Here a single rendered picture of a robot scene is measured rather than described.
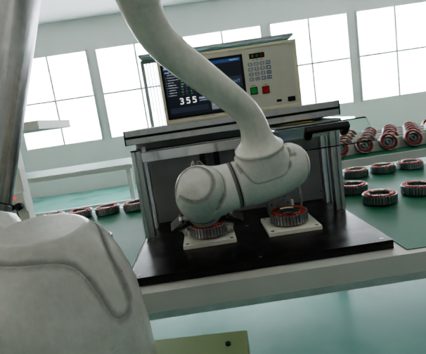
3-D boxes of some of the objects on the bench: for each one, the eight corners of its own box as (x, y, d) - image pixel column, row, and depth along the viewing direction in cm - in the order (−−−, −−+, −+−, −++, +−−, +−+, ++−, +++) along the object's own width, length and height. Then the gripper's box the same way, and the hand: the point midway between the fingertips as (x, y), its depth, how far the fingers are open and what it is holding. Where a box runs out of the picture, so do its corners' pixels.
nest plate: (237, 241, 102) (236, 237, 102) (183, 250, 102) (183, 246, 102) (232, 226, 117) (231, 223, 117) (185, 233, 117) (185, 230, 116)
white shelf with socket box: (62, 232, 149) (37, 120, 142) (-29, 246, 149) (-58, 134, 141) (88, 211, 184) (69, 119, 176) (15, 222, 183) (-8, 130, 176)
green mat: (659, 211, 87) (659, 211, 87) (406, 250, 86) (406, 248, 86) (422, 163, 180) (422, 163, 180) (299, 181, 179) (299, 181, 179)
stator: (229, 237, 104) (227, 224, 103) (190, 242, 104) (188, 230, 103) (226, 225, 115) (224, 213, 114) (190, 230, 115) (189, 219, 114)
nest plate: (323, 229, 102) (322, 225, 102) (269, 237, 102) (268, 232, 102) (307, 215, 117) (306, 211, 117) (261, 222, 117) (260, 218, 117)
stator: (312, 225, 103) (311, 212, 103) (272, 230, 104) (270, 217, 104) (304, 213, 114) (303, 202, 114) (268, 218, 115) (267, 207, 115)
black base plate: (394, 248, 88) (393, 239, 88) (131, 288, 88) (129, 279, 87) (327, 203, 135) (327, 197, 134) (155, 229, 134) (154, 223, 134)
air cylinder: (292, 213, 121) (290, 197, 120) (270, 216, 121) (268, 200, 120) (288, 209, 126) (287, 194, 125) (267, 213, 126) (265, 197, 125)
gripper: (252, 187, 91) (247, 209, 111) (152, 203, 90) (166, 222, 111) (257, 217, 88) (252, 234, 108) (154, 232, 88) (168, 246, 108)
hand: (208, 227), depth 108 cm, fingers open, 13 cm apart
